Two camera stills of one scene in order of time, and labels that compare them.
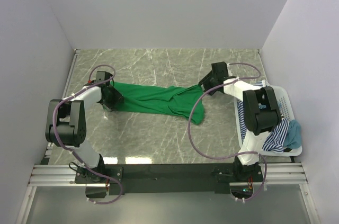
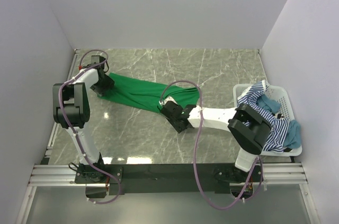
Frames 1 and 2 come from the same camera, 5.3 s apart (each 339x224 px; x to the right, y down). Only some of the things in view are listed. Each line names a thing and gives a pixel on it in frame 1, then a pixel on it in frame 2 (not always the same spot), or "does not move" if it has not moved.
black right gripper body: x=208 y=80 -> x=177 y=127
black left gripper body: x=114 y=97 -> x=103 y=85
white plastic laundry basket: x=287 y=114 does not move
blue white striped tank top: x=276 y=141 does not move
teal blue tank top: x=293 y=140 does not move
